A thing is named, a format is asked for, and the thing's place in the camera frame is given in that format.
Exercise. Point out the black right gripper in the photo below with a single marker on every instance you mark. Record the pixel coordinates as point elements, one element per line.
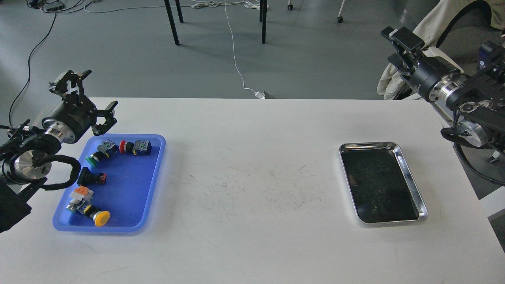
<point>425,72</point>

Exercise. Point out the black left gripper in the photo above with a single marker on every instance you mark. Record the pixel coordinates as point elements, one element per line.
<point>71,119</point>

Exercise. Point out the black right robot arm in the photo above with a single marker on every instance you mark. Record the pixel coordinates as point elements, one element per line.
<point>477,101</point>

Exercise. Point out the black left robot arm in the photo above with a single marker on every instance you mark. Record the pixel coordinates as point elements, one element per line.
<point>26,158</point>

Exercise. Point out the blue plastic tray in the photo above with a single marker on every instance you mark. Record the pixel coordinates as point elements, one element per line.
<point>127,193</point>

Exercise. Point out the silver metal tray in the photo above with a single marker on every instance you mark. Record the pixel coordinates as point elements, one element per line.
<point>402,203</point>

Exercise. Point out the beige jacket on chair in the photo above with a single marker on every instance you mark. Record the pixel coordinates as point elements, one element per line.
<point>434,28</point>

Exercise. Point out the grey office chair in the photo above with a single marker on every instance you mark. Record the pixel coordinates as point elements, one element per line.
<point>465,37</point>

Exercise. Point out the orange white connector block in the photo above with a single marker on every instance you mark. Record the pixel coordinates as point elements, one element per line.
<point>82,194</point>

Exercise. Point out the black table leg left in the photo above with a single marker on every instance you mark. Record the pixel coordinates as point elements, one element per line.
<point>170,15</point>

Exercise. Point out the black table leg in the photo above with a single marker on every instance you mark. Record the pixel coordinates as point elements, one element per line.
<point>170,15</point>
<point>263,19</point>

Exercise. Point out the black table leg right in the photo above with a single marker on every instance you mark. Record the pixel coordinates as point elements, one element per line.
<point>263,19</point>

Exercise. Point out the white power adapter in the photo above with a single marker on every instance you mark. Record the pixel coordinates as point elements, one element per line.
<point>263,95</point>

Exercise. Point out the green push button switch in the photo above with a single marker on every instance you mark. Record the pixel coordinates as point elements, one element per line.
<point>105,149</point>

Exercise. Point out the red push button switch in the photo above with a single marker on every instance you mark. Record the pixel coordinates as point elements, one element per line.
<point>137,148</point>

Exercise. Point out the black red-tipped switch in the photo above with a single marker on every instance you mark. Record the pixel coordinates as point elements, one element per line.
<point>86,177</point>

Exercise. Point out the yellow push button switch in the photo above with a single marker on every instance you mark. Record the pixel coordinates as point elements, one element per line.
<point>98,216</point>

